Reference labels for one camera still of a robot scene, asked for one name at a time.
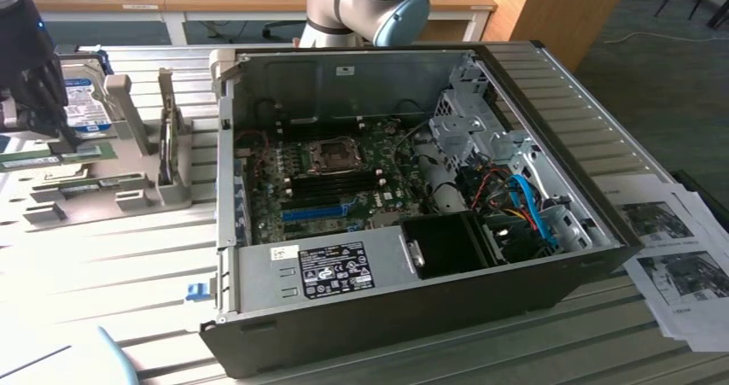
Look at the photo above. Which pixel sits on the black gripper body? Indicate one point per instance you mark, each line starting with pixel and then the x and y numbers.
pixel 25 48

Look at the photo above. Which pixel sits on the green RAM stick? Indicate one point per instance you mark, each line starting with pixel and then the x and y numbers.
pixel 85 185
pixel 90 153

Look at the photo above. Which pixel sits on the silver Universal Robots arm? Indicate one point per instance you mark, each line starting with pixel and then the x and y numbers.
pixel 347 5

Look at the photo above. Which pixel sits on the black RAM slot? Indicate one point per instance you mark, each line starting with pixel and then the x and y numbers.
pixel 339 194
pixel 336 182
pixel 335 176
pixel 337 188

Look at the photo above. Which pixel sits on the hard disk with blue label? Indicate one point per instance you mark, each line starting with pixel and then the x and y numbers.
pixel 85 103

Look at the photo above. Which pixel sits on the grey parts rack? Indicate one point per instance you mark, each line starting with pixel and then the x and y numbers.
pixel 136 146

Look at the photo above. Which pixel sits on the thin graphics card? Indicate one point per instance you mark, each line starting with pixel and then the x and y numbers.
pixel 166 150

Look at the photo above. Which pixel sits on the blue case latch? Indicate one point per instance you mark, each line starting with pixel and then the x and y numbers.
pixel 197 292

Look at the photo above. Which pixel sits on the CPU socket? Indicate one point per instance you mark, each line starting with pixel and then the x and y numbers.
pixel 335 158

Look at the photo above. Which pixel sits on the blue expansion slot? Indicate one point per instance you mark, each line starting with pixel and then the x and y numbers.
pixel 312 214

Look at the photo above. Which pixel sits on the grey power supply with label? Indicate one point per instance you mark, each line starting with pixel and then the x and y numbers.
pixel 261 278

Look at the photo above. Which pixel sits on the light blue rounded object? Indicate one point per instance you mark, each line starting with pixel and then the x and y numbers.
pixel 116 359

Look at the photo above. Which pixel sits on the green motherboard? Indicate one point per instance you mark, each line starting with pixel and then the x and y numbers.
pixel 392 146

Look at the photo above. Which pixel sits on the silver disk bay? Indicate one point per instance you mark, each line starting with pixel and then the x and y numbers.
pixel 455 129

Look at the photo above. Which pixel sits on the black fan shroud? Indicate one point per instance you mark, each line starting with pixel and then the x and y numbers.
pixel 443 244

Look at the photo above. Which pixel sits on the black open PC case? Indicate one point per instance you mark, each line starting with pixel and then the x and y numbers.
pixel 397 321

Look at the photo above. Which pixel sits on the wooden cabinet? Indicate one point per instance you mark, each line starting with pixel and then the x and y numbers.
pixel 558 13

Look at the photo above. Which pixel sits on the printed paper sheet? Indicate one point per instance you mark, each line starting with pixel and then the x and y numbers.
pixel 688 299
pixel 654 218

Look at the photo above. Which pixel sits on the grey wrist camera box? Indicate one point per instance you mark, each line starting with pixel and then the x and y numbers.
pixel 12 118

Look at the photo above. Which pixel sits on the white plastic duct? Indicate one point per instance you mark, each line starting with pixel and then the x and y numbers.
pixel 447 188

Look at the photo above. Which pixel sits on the silver drive bracket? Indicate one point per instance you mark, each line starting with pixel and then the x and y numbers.
pixel 568 227

